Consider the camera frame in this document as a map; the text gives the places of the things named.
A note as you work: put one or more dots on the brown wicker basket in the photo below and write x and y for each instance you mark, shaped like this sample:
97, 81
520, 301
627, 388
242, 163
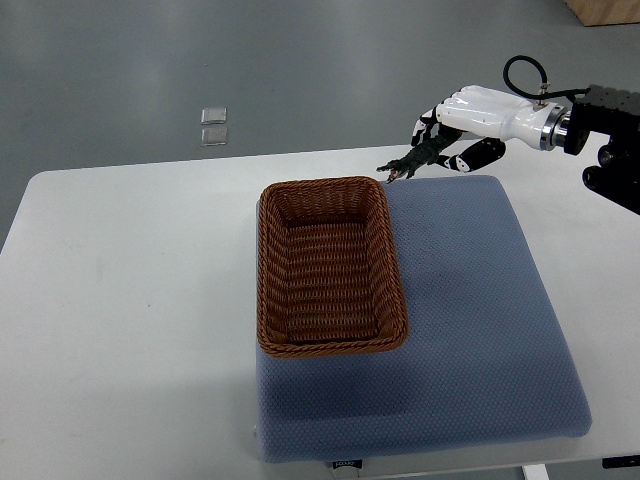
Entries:
328, 279

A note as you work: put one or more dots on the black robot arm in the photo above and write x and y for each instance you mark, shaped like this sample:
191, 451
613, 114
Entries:
614, 113

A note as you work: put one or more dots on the upper metal floor plate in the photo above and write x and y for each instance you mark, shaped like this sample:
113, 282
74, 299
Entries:
213, 115

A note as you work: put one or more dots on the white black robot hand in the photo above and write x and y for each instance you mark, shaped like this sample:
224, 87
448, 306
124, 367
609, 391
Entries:
469, 130

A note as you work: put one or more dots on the blue foam cushion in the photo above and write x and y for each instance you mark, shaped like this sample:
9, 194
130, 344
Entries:
485, 360

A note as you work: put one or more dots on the dark crocodile toy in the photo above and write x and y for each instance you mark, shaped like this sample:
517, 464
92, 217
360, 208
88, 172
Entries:
427, 152

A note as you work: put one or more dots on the wooden box corner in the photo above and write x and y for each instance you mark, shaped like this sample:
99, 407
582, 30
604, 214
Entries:
605, 12

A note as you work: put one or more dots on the black table control panel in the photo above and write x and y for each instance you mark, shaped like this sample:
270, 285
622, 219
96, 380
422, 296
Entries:
618, 462

